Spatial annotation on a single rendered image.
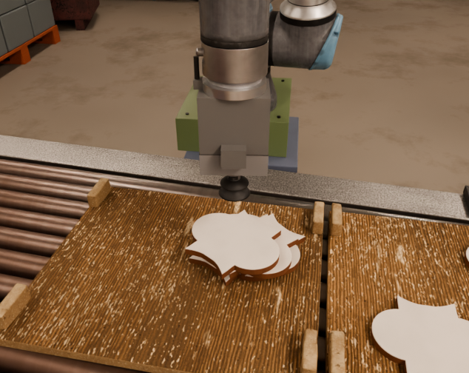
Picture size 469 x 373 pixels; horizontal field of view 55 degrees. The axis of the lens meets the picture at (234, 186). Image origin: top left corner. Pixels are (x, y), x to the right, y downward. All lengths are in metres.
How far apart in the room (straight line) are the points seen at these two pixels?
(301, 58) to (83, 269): 0.60
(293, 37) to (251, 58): 0.49
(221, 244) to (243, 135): 0.19
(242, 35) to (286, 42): 0.51
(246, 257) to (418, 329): 0.24
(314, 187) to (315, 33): 0.31
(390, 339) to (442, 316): 0.09
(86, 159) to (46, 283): 0.39
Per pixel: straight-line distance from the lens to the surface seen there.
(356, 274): 0.70
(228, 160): 0.54
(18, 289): 0.68
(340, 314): 0.64
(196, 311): 0.63
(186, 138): 1.09
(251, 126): 0.53
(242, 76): 0.50
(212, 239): 0.67
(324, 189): 0.90
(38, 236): 0.83
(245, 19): 0.48
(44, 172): 1.01
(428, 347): 0.63
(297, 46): 0.99
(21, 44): 4.74
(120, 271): 0.70
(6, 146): 1.15
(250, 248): 0.65
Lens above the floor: 1.42
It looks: 34 degrees down
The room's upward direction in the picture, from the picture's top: straight up
